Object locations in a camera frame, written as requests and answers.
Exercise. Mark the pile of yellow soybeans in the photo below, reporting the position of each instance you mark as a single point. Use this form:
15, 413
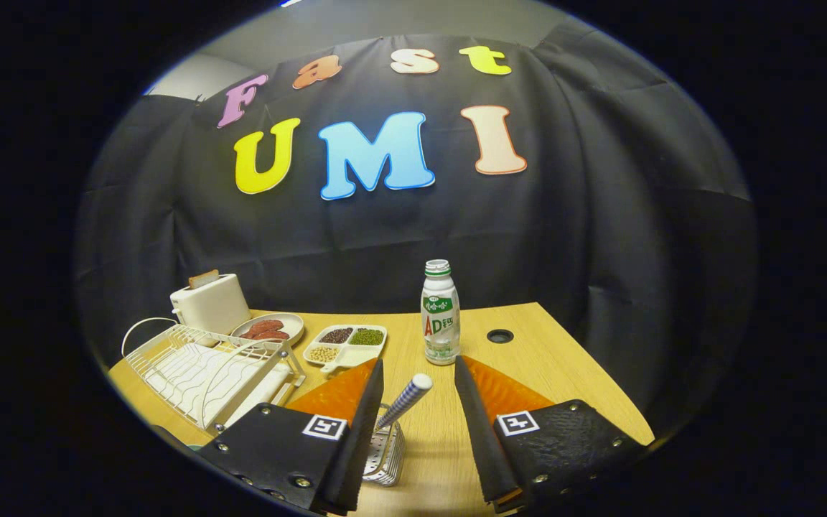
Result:
324, 353

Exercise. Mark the pile of dark red beans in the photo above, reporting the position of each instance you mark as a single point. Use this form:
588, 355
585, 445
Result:
336, 335

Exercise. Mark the pile of green beans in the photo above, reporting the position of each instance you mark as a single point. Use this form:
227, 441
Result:
367, 337

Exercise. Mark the white drink bottle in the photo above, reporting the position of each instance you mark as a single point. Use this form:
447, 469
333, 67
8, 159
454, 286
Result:
441, 323

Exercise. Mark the clear perforated basket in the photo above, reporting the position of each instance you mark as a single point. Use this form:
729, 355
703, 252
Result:
388, 459

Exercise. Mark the white toaster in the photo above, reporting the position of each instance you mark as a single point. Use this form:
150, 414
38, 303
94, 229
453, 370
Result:
212, 309

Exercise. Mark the black backdrop cloth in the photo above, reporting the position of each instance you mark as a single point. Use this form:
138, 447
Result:
600, 215

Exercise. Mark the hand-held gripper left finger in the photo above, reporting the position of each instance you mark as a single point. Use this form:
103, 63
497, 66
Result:
277, 445

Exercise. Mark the red meat slice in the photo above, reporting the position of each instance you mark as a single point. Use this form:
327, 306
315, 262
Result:
261, 327
273, 335

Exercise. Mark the beige round plate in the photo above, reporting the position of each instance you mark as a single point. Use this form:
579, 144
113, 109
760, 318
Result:
291, 323

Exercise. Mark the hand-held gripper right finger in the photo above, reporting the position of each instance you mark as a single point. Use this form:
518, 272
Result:
478, 431

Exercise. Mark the white drain tray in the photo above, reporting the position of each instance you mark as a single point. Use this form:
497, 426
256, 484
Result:
191, 380

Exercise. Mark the white divided tray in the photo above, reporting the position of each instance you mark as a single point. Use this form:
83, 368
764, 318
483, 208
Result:
352, 353

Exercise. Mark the brown toast slice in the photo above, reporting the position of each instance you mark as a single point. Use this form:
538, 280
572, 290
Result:
203, 278

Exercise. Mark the black table grommet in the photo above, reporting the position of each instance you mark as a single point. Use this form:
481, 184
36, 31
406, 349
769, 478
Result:
500, 336

